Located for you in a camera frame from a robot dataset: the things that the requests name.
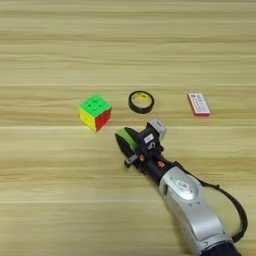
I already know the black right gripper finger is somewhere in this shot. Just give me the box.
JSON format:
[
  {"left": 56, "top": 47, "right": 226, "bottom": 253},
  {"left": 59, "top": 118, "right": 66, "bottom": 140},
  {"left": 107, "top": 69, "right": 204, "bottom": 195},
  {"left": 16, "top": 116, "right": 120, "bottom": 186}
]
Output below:
[
  {"left": 114, "top": 131, "right": 139, "bottom": 161},
  {"left": 123, "top": 126, "right": 145, "bottom": 145}
]

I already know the colourful puzzle cube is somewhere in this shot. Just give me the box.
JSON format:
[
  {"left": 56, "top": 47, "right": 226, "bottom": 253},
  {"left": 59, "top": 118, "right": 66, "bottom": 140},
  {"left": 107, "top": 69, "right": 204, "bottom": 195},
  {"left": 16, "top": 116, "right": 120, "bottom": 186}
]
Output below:
[{"left": 78, "top": 94, "right": 113, "bottom": 133}]

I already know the green rectangular block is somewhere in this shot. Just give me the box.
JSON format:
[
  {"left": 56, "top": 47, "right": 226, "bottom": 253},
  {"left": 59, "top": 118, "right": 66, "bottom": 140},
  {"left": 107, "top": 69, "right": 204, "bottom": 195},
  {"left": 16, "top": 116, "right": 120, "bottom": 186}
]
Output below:
[{"left": 114, "top": 128, "right": 140, "bottom": 153}]

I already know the small black and white box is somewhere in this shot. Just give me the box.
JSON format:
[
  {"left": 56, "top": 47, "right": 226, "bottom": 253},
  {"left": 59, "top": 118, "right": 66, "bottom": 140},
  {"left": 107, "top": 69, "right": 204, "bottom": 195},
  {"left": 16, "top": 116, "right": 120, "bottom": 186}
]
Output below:
[{"left": 146, "top": 117, "right": 168, "bottom": 141}]

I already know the red and white flat box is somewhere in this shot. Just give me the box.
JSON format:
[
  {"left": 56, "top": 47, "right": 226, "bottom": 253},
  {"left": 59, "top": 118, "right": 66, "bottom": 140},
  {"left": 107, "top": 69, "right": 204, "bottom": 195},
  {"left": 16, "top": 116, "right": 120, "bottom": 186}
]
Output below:
[{"left": 186, "top": 92, "right": 212, "bottom": 118}]

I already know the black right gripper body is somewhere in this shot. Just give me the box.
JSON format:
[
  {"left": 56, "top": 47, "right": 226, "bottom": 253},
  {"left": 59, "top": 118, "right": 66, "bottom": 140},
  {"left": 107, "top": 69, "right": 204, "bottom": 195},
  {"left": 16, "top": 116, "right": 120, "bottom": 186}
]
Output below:
[{"left": 124, "top": 145, "right": 178, "bottom": 185}]

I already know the black tape roll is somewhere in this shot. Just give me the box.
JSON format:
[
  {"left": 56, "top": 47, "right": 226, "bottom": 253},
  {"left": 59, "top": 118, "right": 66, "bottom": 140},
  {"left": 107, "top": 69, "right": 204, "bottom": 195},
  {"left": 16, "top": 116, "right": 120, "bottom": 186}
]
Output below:
[{"left": 127, "top": 89, "right": 156, "bottom": 115}]

